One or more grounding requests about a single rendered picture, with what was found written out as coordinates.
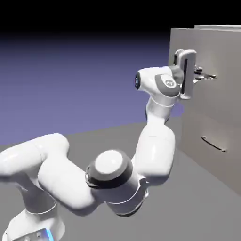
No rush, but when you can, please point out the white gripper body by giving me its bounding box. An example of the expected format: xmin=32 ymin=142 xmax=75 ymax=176
xmin=179 ymin=49 xmax=197 ymax=100

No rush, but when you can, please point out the grey cabinet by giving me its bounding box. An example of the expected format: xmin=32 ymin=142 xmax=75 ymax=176
xmin=169 ymin=25 xmax=241 ymax=196

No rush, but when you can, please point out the grey drawer front held handle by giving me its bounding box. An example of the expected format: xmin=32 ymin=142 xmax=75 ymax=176
xmin=169 ymin=27 xmax=241 ymax=123

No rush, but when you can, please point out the silver curved drawer handle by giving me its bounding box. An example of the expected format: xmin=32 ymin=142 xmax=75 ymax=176
xmin=201 ymin=136 xmax=227 ymax=153

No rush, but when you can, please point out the grey drawer front free handle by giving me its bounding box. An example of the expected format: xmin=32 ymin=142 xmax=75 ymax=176
xmin=181 ymin=111 xmax=241 ymax=196

